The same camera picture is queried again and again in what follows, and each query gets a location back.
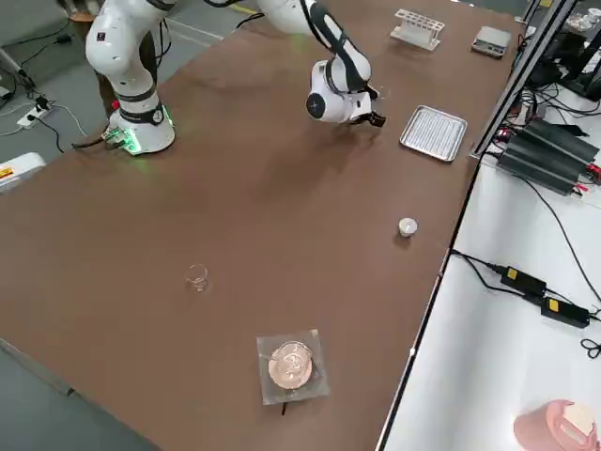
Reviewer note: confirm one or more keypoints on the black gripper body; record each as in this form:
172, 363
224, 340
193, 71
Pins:
371, 119

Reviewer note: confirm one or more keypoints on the large clear glass beaker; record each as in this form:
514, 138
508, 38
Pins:
384, 96

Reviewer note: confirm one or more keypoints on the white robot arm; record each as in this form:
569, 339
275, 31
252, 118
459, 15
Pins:
122, 47
338, 101

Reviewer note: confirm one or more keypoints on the white test tube rack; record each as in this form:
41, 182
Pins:
413, 35

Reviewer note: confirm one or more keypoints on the silver ribbed metal tray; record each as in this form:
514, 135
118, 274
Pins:
434, 134

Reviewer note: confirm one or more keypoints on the small white cap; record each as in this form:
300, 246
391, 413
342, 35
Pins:
407, 226

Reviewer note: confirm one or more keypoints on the silver digital kitchen scale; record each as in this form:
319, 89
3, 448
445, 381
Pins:
493, 37

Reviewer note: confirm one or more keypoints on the black finned power supply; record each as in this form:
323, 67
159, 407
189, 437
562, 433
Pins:
563, 141
535, 164

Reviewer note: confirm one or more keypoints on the black power adapter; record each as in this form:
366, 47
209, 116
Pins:
523, 282
563, 310

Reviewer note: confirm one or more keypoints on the clear glass flask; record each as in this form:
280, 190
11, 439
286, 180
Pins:
293, 362

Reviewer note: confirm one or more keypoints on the round wooden stool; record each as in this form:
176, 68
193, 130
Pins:
82, 17

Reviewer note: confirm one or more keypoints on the white power strip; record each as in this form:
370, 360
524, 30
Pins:
35, 116

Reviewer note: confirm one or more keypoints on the white box with warning label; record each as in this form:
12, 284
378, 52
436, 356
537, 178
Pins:
23, 174

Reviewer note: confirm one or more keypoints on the pink cup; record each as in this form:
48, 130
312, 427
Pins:
544, 427

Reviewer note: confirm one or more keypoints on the aluminium frame post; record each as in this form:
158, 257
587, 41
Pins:
522, 80

